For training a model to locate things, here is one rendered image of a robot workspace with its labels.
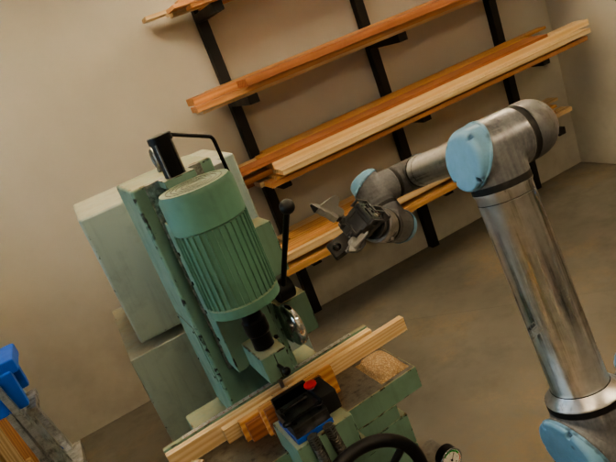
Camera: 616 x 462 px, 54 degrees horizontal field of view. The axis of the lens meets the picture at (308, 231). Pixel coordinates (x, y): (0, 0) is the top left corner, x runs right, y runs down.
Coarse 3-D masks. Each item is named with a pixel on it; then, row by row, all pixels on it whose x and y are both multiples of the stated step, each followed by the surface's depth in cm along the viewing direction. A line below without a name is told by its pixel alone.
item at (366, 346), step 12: (384, 324) 163; (396, 324) 162; (372, 336) 159; (384, 336) 161; (348, 348) 158; (360, 348) 158; (372, 348) 160; (336, 360) 155; (348, 360) 157; (312, 372) 154; (336, 372) 156; (252, 408) 148; (228, 432) 144; (240, 432) 146
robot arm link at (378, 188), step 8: (360, 176) 165; (368, 176) 165; (376, 176) 166; (384, 176) 165; (392, 176) 165; (352, 184) 167; (360, 184) 164; (368, 184) 164; (376, 184) 164; (384, 184) 164; (392, 184) 165; (400, 184) 166; (352, 192) 168; (360, 192) 165; (368, 192) 163; (376, 192) 163; (384, 192) 163; (392, 192) 165; (400, 192) 167; (368, 200) 163; (376, 200) 162; (384, 200) 162; (392, 200) 162
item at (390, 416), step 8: (392, 408) 146; (384, 416) 145; (392, 416) 146; (400, 416) 147; (368, 424) 143; (376, 424) 144; (384, 424) 145; (360, 432) 142; (368, 432) 143; (376, 432) 144
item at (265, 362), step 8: (248, 344) 151; (280, 344) 145; (248, 352) 149; (256, 352) 146; (264, 352) 144; (272, 352) 143; (280, 352) 143; (248, 360) 154; (256, 360) 146; (264, 360) 141; (272, 360) 142; (280, 360) 143; (288, 360) 144; (256, 368) 151; (264, 368) 142; (272, 368) 143; (264, 376) 146; (272, 376) 143; (280, 376) 144
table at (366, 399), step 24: (360, 360) 158; (360, 384) 148; (384, 384) 145; (408, 384) 147; (360, 408) 141; (384, 408) 145; (216, 456) 142; (240, 456) 139; (264, 456) 136; (288, 456) 134; (360, 456) 131
